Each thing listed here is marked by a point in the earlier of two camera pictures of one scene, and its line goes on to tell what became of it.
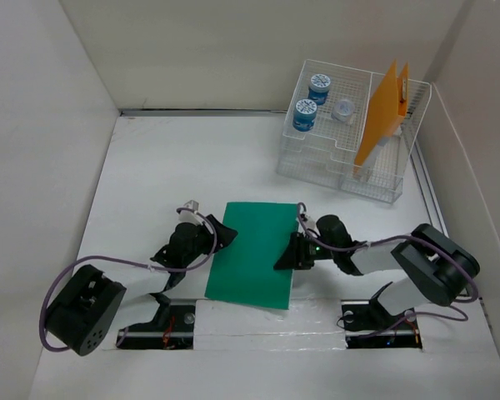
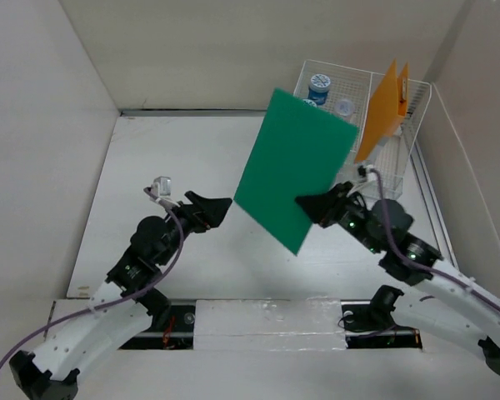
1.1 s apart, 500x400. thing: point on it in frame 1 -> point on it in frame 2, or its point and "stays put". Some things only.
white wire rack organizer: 328,111 stays put
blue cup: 319,87 stays put
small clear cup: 342,110 stays put
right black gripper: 293,257 -> 323,207
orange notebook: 387,112 stays put
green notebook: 242,268 -> 297,148
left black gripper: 225,236 -> 212,211
